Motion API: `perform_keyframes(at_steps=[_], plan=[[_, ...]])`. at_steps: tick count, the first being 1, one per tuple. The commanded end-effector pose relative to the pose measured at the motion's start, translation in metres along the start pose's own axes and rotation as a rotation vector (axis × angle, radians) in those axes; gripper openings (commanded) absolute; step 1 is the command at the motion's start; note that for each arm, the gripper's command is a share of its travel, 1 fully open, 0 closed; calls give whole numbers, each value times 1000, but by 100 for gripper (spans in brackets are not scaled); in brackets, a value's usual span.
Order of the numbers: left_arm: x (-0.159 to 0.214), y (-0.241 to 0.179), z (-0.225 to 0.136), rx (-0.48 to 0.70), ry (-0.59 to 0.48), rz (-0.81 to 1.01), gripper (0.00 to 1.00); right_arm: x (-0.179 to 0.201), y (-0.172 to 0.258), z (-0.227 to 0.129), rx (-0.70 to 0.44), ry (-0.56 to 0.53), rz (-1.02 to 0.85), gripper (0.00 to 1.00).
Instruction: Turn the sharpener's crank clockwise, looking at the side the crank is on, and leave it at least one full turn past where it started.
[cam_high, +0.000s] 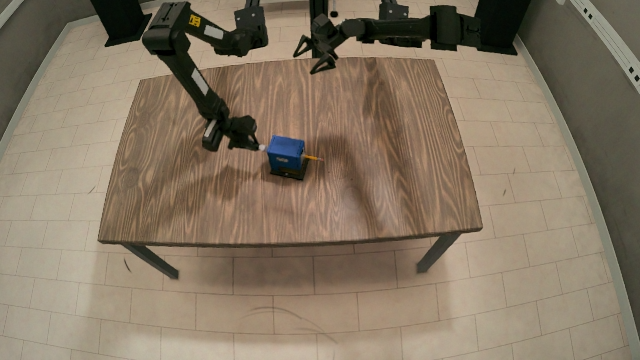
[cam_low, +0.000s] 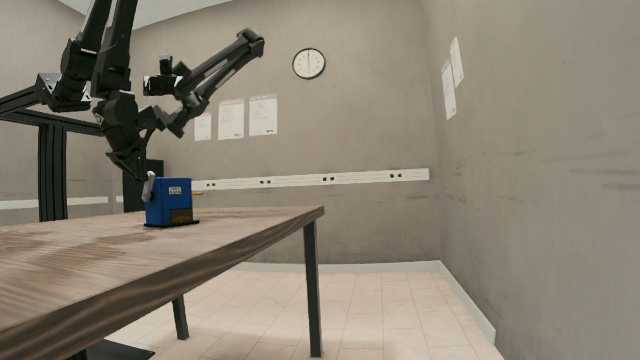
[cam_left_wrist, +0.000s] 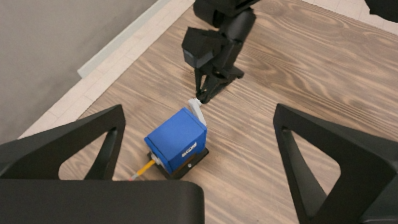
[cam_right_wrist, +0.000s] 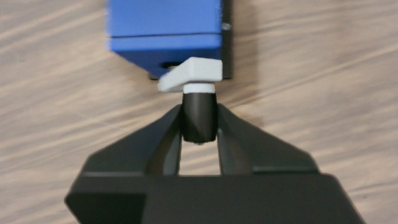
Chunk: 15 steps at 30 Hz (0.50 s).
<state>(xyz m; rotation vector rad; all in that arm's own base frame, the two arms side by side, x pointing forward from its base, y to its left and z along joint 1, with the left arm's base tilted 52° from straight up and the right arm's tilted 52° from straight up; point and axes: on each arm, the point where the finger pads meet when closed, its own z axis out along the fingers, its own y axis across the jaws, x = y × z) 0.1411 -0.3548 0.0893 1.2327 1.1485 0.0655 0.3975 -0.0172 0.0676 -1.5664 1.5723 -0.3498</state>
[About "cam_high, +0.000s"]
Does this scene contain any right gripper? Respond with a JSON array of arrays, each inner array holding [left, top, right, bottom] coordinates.
[[227, 134, 259, 152]]

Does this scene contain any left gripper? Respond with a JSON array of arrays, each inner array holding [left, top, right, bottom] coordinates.
[[292, 32, 343, 75]]

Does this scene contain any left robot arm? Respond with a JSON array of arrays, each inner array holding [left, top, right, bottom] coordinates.
[[310, 5, 481, 52]]

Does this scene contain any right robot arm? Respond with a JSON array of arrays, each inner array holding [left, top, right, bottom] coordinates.
[[142, 2, 266, 153]]

